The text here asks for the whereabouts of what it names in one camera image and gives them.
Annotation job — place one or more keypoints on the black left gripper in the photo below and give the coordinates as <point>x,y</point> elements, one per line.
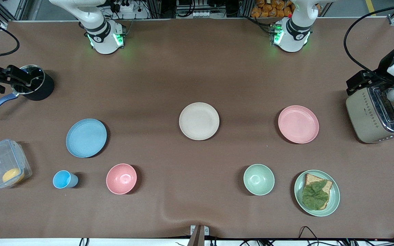
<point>383,68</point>

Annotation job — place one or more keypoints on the pink plate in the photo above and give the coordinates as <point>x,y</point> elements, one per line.
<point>298,124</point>

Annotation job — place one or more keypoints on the blue plate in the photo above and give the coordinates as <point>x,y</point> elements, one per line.
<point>86,138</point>

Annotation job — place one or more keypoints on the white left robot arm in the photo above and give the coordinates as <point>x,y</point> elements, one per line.
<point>294,34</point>

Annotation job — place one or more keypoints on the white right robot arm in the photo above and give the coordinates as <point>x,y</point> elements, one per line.
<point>103,41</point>

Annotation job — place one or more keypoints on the beige and chrome toaster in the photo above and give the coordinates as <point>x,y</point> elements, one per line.
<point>363,116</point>

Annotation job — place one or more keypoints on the yellow round food piece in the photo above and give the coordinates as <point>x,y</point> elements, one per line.
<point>13,175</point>

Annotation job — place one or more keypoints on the brown bread slice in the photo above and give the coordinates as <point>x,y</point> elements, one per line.
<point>311,178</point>

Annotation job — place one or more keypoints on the blue cup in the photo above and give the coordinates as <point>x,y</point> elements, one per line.
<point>63,179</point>

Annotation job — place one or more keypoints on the pile of orange packets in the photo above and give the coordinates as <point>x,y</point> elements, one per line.
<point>268,8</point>

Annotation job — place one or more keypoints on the green plate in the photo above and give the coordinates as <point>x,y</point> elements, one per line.
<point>334,196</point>

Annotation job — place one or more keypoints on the green lettuce leaf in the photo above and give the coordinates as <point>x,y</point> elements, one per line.
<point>315,196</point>

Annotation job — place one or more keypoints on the white power strip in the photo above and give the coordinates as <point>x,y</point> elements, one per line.
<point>123,7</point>

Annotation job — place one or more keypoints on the green bowl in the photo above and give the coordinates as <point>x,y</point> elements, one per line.
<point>259,179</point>

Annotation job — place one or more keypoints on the pink bowl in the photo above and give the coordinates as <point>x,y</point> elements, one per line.
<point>121,179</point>

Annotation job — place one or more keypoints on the brown table cloth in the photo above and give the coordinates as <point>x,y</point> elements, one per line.
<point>197,68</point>

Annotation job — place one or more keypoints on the beige plate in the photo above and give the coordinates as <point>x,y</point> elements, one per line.
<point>199,121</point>

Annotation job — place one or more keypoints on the metal table edge bracket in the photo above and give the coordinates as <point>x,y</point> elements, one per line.
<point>198,236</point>

